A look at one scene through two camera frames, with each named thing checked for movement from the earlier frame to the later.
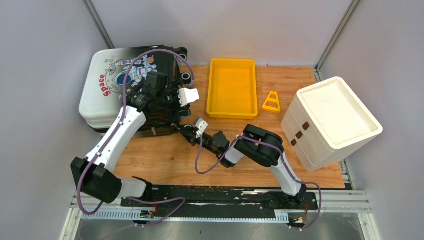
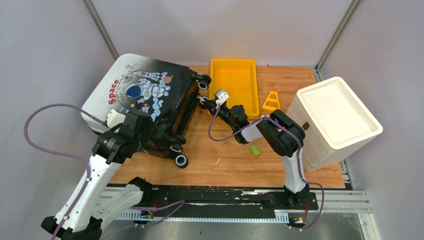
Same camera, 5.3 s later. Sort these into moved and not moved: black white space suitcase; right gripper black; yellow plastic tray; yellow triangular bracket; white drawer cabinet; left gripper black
Moved: right gripper black; black white space suitcase; left gripper black
Not moved: yellow plastic tray; white drawer cabinet; yellow triangular bracket
